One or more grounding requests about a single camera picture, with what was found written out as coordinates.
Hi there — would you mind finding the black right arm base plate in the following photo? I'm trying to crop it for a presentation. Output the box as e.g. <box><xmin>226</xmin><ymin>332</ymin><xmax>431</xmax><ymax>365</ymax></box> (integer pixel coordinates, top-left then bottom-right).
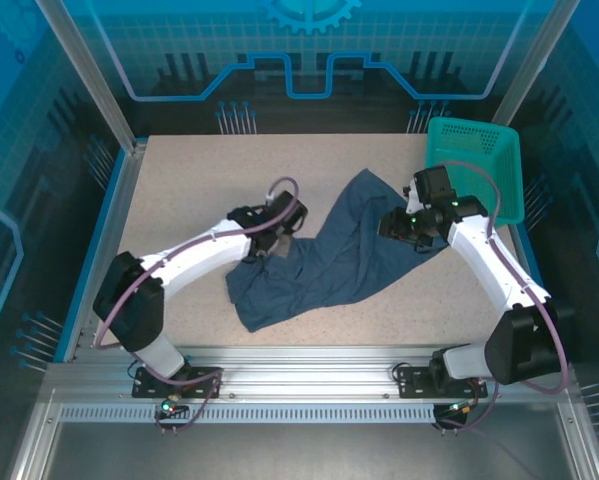
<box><xmin>397</xmin><ymin>362</ymin><xmax>489</xmax><ymax>400</ymax></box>

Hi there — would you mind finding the wide aluminium frame rail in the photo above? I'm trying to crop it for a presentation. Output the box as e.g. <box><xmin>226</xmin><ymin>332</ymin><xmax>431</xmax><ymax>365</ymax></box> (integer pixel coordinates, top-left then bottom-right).
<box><xmin>43</xmin><ymin>344</ymin><xmax>580</xmax><ymax>406</ymax></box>

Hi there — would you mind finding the aluminium side rail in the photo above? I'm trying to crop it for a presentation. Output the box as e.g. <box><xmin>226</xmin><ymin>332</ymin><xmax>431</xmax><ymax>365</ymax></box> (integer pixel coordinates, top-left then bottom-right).
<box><xmin>508</xmin><ymin>224</ymin><xmax>570</xmax><ymax>361</ymax></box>
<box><xmin>61</xmin><ymin>142</ymin><xmax>148</xmax><ymax>364</ymax></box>

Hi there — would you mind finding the small lit connector board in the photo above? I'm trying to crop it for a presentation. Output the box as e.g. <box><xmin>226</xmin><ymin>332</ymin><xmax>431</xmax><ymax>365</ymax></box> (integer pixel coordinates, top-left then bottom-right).
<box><xmin>443</xmin><ymin>398</ymin><xmax>481</xmax><ymax>420</ymax></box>
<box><xmin>159</xmin><ymin>394</ymin><xmax>189</xmax><ymax>417</ymax></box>

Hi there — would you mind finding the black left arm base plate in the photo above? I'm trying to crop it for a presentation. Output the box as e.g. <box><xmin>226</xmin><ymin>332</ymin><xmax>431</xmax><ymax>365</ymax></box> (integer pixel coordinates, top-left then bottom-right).
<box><xmin>131</xmin><ymin>366</ymin><xmax>225</xmax><ymax>400</ymax></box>

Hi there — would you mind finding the slotted grey cable duct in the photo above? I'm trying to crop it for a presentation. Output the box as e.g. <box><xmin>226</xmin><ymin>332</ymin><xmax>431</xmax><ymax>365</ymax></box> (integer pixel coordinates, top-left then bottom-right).
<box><xmin>58</xmin><ymin>404</ymin><xmax>443</xmax><ymax>425</ymax></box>

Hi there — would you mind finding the aluminium frame post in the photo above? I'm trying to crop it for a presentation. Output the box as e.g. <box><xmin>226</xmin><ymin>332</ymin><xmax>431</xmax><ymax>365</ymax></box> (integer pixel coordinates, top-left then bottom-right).
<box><xmin>491</xmin><ymin>0</ymin><xmax>583</xmax><ymax>126</ymax></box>
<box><xmin>33</xmin><ymin>0</ymin><xmax>148</xmax><ymax>154</ymax></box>

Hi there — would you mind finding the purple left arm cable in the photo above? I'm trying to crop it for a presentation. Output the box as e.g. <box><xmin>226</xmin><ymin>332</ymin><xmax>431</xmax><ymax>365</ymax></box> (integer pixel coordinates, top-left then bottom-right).
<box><xmin>94</xmin><ymin>175</ymin><xmax>303</xmax><ymax>437</ymax></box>

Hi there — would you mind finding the teal plastic basket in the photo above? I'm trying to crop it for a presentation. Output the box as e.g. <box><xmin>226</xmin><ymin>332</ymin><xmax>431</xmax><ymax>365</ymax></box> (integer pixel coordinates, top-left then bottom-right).
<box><xmin>423</xmin><ymin>117</ymin><xmax>524</xmax><ymax>229</ymax></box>

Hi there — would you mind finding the blue t-shirt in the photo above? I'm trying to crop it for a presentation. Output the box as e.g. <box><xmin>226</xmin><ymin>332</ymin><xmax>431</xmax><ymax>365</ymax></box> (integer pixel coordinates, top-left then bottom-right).
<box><xmin>223</xmin><ymin>168</ymin><xmax>448</xmax><ymax>334</ymax></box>

